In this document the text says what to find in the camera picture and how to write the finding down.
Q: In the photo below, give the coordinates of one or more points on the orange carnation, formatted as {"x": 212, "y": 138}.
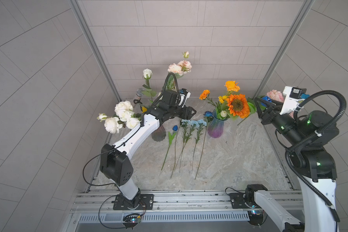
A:
{"x": 205, "y": 96}

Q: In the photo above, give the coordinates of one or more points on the circuit board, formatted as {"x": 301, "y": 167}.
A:
{"x": 131, "y": 220}
{"x": 256, "y": 217}

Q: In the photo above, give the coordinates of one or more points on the pink rose spray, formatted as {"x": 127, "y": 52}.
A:
{"x": 178, "y": 70}

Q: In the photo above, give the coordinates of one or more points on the dark blue rose vase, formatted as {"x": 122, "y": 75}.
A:
{"x": 208, "y": 117}

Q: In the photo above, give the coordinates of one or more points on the right circuit board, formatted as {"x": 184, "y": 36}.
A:
{"x": 256, "y": 217}

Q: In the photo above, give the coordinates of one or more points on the pink roses stem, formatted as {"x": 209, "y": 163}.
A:
{"x": 277, "y": 96}

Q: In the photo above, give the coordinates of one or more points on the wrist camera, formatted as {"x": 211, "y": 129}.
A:
{"x": 294, "y": 96}
{"x": 184, "y": 95}

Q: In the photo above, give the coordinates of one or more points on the aluminium rail frame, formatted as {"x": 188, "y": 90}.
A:
{"x": 177, "y": 207}

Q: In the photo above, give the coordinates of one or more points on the blue purple glass vase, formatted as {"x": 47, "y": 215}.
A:
{"x": 215, "y": 127}

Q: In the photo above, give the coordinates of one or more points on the dark red glass vase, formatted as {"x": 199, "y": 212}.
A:
{"x": 159, "y": 134}

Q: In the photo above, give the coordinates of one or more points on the dark blue rose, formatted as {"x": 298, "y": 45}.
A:
{"x": 175, "y": 149}

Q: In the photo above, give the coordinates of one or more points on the left circuit board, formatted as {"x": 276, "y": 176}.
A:
{"x": 131, "y": 220}

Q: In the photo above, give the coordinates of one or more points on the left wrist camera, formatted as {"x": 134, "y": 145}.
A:
{"x": 184, "y": 95}

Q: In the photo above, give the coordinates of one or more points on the white rose bouquet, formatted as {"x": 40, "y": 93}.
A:
{"x": 124, "y": 117}

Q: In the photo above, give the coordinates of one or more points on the light blue carnation vase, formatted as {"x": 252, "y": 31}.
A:
{"x": 198, "y": 126}

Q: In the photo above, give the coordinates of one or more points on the small blue tulip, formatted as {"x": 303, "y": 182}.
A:
{"x": 171, "y": 136}

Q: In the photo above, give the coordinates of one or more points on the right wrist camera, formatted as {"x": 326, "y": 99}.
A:
{"x": 294, "y": 96}

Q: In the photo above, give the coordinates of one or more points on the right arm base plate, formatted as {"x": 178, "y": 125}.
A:
{"x": 238, "y": 202}

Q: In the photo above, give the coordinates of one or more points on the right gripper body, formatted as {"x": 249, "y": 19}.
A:
{"x": 276, "y": 110}

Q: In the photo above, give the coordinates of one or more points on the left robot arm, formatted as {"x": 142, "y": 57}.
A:
{"x": 115, "y": 160}

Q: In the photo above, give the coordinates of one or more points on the orange gerbera flower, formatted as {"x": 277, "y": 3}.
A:
{"x": 237, "y": 106}

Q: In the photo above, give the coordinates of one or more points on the white tulip right vase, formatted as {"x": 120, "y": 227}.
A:
{"x": 223, "y": 114}

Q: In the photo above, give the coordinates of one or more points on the yellow sunflower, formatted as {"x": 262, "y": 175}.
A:
{"x": 222, "y": 99}

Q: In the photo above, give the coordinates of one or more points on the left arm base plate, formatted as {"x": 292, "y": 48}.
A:
{"x": 139, "y": 202}

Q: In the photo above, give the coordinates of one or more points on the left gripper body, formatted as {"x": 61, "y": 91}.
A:
{"x": 179, "y": 112}

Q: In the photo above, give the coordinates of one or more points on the orange rose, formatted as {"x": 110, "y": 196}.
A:
{"x": 232, "y": 86}

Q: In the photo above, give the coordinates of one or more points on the white rose bud stem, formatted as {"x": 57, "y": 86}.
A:
{"x": 148, "y": 90}

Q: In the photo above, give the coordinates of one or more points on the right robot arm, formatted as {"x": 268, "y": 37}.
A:
{"x": 306, "y": 157}

